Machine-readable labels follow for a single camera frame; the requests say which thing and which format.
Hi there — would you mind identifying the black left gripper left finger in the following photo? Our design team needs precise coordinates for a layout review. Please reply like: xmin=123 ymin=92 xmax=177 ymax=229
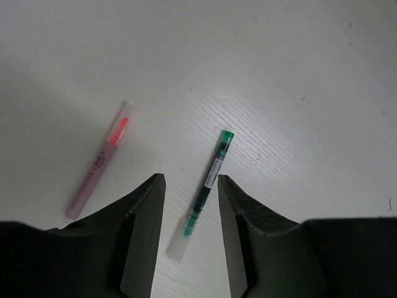
xmin=1 ymin=173 xmax=166 ymax=297

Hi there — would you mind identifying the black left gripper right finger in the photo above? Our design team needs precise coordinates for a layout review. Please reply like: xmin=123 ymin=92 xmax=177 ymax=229
xmin=218 ymin=175 xmax=396 ymax=297

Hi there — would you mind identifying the green cap gel pen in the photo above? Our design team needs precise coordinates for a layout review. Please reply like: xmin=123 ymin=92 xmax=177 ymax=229
xmin=166 ymin=130 xmax=234 ymax=262

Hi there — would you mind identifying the pink purple highlighter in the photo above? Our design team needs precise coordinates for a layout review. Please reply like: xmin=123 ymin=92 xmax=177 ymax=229
xmin=65 ymin=102 xmax=136 ymax=220

